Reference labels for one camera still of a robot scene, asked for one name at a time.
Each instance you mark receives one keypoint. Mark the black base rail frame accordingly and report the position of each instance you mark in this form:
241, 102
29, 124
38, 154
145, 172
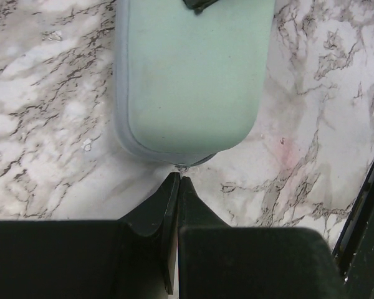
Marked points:
354, 250

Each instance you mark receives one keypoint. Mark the mint green umbrella case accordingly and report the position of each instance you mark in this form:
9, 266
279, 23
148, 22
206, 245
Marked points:
188, 86

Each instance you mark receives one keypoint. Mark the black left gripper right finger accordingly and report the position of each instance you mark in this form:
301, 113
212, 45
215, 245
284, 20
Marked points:
220, 261

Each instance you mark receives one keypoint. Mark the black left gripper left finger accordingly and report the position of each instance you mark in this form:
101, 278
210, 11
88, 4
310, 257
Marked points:
131, 257

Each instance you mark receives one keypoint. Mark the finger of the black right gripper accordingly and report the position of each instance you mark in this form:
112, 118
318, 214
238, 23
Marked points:
198, 6

